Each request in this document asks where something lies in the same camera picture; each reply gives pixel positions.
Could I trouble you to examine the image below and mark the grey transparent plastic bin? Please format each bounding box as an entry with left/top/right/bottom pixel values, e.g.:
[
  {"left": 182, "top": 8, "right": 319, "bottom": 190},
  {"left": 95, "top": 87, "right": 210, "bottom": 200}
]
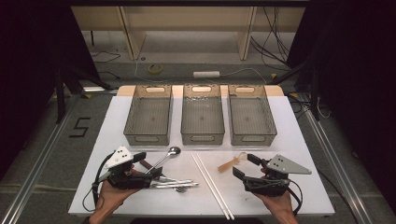
[
  {"left": 227, "top": 84, "right": 278, "bottom": 147},
  {"left": 122, "top": 84, "right": 174, "bottom": 147},
  {"left": 180, "top": 83, "right": 226, "bottom": 147}
]

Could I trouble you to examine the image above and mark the black floor cable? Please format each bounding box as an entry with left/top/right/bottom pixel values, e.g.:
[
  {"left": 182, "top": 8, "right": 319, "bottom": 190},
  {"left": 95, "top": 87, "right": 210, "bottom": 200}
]
[
  {"left": 317, "top": 169, "right": 360, "bottom": 224},
  {"left": 91, "top": 50, "right": 121, "bottom": 63}
]

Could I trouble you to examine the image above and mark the black curtain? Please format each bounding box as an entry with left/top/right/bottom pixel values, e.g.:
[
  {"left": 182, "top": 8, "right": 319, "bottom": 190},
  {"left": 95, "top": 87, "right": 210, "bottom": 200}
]
[
  {"left": 0, "top": 0, "right": 101, "bottom": 181},
  {"left": 286, "top": 0, "right": 396, "bottom": 216}
]

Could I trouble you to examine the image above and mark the beige wooden desk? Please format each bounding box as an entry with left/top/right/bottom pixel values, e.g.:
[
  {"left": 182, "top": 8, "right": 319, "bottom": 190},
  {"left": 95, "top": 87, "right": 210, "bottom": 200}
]
[{"left": 70, "top": 6, "right": 306, "bottom": 62}]

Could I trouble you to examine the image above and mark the white chopstick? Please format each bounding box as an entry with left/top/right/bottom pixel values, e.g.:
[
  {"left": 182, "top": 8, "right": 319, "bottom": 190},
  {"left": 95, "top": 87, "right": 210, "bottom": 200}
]
[
  {"left": 191, "top": 154, "right": 231, "bottom": 221},
  {"left": 195, "top": 154, "right": 235, "bottom": 219}
]

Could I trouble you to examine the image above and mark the aluminium floor rail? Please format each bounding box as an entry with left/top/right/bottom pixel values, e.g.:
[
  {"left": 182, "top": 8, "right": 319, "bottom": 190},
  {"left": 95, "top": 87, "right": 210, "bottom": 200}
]
[
  {"left": 297, "top": 92, "right": 375, "bottom": 224},
  {"left": 0, "top": 96, "right": 78, "bottom": 224}
]

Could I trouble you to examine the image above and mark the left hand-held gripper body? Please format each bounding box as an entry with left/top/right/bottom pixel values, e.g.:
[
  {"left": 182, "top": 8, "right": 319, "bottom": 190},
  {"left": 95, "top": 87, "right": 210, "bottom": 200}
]
[{"left": 104, "top": 145, "right": 154, "bottom": 190}]

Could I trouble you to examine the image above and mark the metal spoon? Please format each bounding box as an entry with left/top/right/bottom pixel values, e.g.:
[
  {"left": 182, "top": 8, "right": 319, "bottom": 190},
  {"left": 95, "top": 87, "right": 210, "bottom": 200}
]
[{"left": 144, "top": 146, "right": 182, "bottom": 175}]

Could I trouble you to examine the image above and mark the translucent orange plastic spoon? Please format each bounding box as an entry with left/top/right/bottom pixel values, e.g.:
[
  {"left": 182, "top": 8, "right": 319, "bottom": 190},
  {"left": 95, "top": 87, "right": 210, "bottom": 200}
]
[{"left": 217, "top": 151, "right": 248, "bottom": 174}]

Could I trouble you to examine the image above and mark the person's left hand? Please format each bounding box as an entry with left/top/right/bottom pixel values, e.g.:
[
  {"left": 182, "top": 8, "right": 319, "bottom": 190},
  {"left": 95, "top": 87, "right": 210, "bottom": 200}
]
[{"left": 91, "top": 181, "right": 142, "bottom": 218}]

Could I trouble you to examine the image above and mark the black metal stand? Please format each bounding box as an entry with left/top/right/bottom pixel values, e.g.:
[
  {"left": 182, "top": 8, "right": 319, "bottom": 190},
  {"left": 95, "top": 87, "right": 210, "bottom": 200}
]
[
  {"left": 55, "top": 64, "right": 113, "bottom": 125},
  {"left": 270, "top": 59, "right": 322, "bottom": 121}
]

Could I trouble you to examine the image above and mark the bundle of black cables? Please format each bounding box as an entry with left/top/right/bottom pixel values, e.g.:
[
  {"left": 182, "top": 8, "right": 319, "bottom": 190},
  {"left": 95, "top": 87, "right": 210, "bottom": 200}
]
[{"left": 249, "top": 6, "right": 292, "bottom": 72}]

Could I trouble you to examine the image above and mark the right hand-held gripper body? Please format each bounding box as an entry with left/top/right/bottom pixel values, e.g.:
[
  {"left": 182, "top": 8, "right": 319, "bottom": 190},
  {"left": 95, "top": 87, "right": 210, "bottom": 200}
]
[{"left": 242, "top": 154, "right": 313, "bottom": 198}]

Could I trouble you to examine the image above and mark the person's right hand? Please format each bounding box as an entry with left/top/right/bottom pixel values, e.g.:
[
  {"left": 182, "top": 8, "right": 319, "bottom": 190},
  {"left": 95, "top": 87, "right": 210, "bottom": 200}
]
[{"left": 254, "top": 189, "right": 297, "bottom": 219}]

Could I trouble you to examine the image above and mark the yellow tape roll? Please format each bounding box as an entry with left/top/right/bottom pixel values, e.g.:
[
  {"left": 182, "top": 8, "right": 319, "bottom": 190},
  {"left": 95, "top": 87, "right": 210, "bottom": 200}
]
[{"left": 147, "top": 63, "right": 163, "bottom": 75}]

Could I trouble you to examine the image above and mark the hand-held gripper cable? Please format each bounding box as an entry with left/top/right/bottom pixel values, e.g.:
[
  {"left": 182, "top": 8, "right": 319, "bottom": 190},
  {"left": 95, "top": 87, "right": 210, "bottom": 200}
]
[
  {"left": 82, "top": 151, "right": 117, "bottom": 213},
  {"left": 286, "top": 178, "right": 304, "bottom": 217}
]

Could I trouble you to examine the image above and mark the right hand-held gripper cable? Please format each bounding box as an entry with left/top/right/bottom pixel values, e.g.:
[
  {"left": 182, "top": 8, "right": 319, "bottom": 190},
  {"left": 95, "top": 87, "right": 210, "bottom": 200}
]
[{"left": 286, "top": 178, "right": 304, "bottom": 217}]

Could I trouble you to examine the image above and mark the white power strip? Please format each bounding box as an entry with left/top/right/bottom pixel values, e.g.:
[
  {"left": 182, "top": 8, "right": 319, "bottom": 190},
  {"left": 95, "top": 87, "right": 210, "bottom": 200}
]
[{"left": 192, "top": 70, "right": 221, "bottom": 79}]

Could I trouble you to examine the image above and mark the left hand-held gripper cable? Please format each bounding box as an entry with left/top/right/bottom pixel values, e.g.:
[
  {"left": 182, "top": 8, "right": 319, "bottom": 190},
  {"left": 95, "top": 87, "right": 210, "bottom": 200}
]
[{"left": 82, "top": 151, "right": 117, "bottom": 213}]

